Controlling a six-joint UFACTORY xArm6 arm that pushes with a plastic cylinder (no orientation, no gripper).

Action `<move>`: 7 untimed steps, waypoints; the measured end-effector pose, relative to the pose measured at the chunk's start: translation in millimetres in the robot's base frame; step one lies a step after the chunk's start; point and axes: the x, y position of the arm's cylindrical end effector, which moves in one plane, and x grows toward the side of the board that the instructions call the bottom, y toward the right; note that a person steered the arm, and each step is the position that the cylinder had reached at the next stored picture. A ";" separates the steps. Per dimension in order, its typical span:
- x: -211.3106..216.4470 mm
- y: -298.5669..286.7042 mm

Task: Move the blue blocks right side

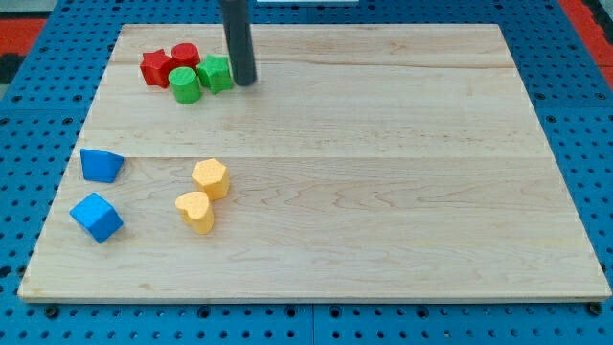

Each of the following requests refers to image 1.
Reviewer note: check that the light wooden board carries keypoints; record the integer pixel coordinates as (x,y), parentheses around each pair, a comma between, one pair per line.
(369,164)

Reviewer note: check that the yellow hexagon block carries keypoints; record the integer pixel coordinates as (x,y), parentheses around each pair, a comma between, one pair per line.
(212,178)

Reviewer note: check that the yellow heart block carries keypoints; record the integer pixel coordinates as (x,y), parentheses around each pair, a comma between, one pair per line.
(196,210)

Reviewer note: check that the green star block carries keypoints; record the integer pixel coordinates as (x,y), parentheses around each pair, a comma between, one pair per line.
(214,73)

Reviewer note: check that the green cylinder block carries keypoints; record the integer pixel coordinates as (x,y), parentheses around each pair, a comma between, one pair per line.
(184,85)

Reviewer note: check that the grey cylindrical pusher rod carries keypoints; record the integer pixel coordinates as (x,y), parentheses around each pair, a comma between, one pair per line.
(237,30)

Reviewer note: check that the red cylinder block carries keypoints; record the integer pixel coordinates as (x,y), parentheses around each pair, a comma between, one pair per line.
(185,55)

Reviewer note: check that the red star block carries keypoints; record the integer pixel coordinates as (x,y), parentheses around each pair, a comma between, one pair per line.
(156,67)

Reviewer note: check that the blue triangular block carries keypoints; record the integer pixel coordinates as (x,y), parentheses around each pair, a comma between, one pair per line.
(100,165)

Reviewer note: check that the blue cube block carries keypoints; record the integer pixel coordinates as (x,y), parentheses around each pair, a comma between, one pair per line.
(97,216)

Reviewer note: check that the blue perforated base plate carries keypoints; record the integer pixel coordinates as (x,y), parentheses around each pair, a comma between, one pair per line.
(58,53)

